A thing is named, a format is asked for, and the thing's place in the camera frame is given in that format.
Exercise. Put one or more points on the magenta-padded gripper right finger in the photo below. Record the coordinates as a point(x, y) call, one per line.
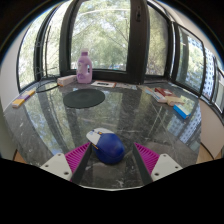
point(148, 156)

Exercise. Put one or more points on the printed paper leaflet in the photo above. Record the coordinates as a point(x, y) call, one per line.
point(126, 86)

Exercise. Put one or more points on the red book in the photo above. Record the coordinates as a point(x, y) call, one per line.
point(163, 91)

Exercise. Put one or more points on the tan book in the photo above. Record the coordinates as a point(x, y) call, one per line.
point(175, 100)

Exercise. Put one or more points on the white card with orange border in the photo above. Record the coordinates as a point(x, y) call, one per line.
point(103, 84)

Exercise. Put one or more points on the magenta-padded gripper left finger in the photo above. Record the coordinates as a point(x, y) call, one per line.
point(76, 156)

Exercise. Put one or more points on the teal-edged flat book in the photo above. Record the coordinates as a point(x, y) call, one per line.
point(154, 94)

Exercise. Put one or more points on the round black mouse pad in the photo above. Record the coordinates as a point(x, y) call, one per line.
point(84, 98)

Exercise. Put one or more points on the purple detergent bottle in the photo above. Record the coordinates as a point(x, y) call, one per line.
point(84, 68)

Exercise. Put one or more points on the blue and white computer mouse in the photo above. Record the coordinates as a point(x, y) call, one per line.
point(110, 148)

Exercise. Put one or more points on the white and orange carton box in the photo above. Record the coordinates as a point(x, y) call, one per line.
point(66, 80)

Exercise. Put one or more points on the blue and white box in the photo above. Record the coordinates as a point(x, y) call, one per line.
point(182, 111)

